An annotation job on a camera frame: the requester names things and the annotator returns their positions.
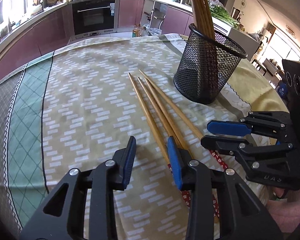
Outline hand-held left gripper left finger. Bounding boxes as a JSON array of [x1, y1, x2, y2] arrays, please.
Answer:
[[19, 135, 137, 240]]

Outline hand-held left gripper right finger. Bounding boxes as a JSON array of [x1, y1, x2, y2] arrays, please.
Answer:
[[167, 136, 284, 240]]

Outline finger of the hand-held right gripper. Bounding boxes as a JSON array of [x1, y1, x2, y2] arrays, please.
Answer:
[[207, 111, 290, 140], [201, 134, 295, 172]]

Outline black mesh utensil holder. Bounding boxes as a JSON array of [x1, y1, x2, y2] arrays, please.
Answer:
[[173, 23, 248, 105]]

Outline bunch of wooden chopsticks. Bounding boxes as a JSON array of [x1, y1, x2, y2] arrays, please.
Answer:
[[184, 0, 219, 98]]

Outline person's right hand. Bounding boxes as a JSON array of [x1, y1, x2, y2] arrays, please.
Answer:
[[273, 188, 288, 200]]

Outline patterned green yellow tablecloth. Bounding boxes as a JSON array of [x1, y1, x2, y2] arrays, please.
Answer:
[[0, 33, 290, 240]]

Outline green leafy vegetables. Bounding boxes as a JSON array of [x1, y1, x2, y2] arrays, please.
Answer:
[[207, 4, 240, 29]]

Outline black built-in stove oven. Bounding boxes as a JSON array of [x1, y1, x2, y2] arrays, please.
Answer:
[[71, 0, 118, 36]]

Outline pink kitchen base cabinets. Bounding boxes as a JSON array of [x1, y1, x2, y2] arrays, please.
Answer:
[[117, 0, 262, 60], [0, 0, 73, 90]]

